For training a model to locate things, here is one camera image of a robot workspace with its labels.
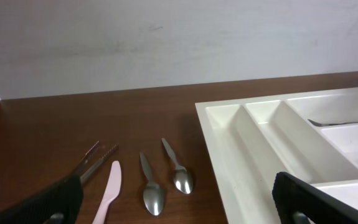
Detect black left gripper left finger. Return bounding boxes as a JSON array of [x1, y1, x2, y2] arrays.
[[0, 175, 83, 224]]

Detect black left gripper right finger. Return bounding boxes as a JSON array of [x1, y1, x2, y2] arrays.
[[272, 172, 358, 224]]

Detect steel kitchen tongs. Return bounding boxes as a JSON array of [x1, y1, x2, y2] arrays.
[[70, 141, 119, 185]]

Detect pink plastic knife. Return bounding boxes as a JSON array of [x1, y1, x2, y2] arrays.
[[92, 161, 122, 224]]

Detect white plastic cutlery tray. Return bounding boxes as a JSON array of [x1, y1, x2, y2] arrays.
[[195, 88, 358, 223]]

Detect small steel teaspoon left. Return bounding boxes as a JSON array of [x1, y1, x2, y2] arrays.
[[139, 152, 164, 216]]

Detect small steel teaspoon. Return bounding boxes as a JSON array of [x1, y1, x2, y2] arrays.
[[139, 152, 164, 216], [161, 138, 194, 194]]

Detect small steel teaspoon right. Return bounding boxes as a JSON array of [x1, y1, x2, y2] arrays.
[[161, 138, 194, 194]]

